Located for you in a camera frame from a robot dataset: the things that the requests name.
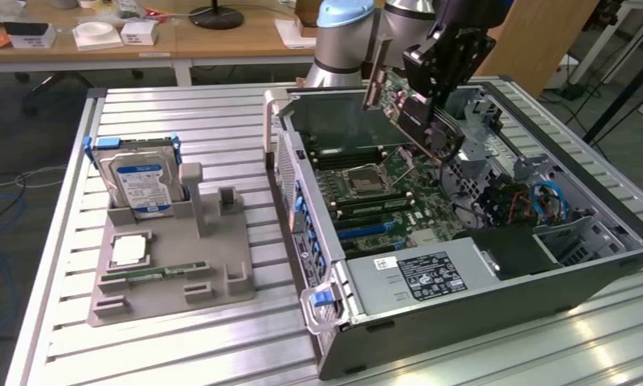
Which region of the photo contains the metal socket cover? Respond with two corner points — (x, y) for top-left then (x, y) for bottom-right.
(379, 146), (417, 180)

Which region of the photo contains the white paper booklet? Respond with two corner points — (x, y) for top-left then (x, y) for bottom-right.
(274, 18), (318, 50)

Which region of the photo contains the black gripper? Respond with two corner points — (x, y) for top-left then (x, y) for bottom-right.
(401, 0), (510, 104)

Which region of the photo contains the wooden desk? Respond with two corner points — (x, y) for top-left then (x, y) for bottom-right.
(0, 0), (467, 88)

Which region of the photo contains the graphics card with metal bracket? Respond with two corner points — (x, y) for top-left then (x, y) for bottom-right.
(361, 34), (469, 164)

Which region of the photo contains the brown cardboard box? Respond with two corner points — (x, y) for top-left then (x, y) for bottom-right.
(294, 0), (326, 28)

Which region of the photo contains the blue wire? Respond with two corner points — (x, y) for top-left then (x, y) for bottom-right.
(530, 182), (570, 226)

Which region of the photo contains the white labelled box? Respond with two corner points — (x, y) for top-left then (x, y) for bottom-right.
(120, 20), (159, 46)

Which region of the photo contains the silver CPU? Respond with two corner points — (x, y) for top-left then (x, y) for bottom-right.
(110, 236), (151, 266)

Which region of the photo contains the crumpled plastic bag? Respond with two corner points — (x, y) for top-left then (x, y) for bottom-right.
(0, 0), (28, 23)

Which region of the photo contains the black slanted stand pole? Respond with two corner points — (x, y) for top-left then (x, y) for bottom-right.
(582, 23), (643, 142)

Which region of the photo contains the green motherboard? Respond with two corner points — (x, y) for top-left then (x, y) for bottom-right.
(302, 136), (462, 261)

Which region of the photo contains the black round lamp base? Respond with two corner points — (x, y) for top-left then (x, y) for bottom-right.
(189, 0), (246, 30)

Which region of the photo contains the white box with round dish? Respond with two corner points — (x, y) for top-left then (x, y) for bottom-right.
(72, 22), (124, 52)

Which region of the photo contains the grey parts rack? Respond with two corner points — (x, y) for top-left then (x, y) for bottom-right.
(86, 160), (257, 329)

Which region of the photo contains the grey power supply unit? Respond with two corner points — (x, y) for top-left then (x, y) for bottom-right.
(345, 236), (503, 317)

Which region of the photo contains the green RAM stick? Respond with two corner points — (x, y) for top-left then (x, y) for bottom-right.
(101, 261), (207, 282)

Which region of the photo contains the white box with black lid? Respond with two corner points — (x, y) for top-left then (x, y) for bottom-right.
(2, 22), (57, 49)

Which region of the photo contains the hard disk in blue caddy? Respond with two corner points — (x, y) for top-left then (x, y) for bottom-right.
(82, 135), (186, 220)

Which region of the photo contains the black open PC case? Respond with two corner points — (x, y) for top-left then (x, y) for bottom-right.
(261, 76), (643, 381)

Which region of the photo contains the metal disk bay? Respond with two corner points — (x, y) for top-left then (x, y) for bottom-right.
(438, 86), (521, 198)

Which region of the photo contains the RAM stick with label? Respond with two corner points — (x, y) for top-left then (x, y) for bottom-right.
(335, 192), (413, 218)

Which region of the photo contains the CPU socket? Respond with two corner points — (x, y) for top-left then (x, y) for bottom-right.
(342, 166), (387, 193)

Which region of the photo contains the black office chair base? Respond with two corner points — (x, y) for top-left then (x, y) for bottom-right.
(18, 72), (96, 117)

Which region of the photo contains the blue expansion slot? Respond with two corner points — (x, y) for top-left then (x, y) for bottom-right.
(335, 223), (395, 241)

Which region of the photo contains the wooden cabinet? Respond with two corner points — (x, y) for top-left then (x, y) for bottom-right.
(474, 0), (602, 97)

